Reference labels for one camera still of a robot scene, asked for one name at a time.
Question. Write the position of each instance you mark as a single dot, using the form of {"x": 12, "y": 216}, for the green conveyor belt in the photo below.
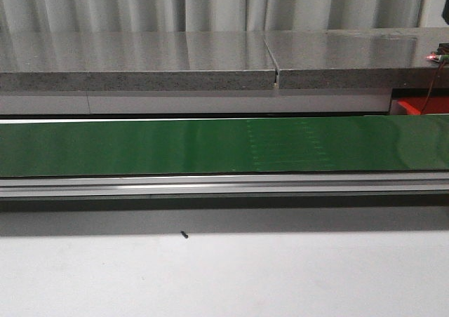
{"x": 224, "y": 146}

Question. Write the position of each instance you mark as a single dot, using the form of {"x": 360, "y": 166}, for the grey stone countertop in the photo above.
{"x": 163, "y": 61}

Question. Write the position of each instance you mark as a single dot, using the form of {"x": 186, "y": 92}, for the red plastic tray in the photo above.
{"x": 419, "y": 105}

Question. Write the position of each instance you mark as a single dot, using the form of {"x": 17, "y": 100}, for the small circuit board red LED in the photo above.
{"x": 438, "y": 57}

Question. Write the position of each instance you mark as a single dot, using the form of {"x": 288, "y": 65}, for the white pleated curtain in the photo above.
{"x": 215, "y": 15}

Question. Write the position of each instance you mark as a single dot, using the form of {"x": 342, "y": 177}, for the aluminium conveyor frame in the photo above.
{"x": 296, "y": 184}

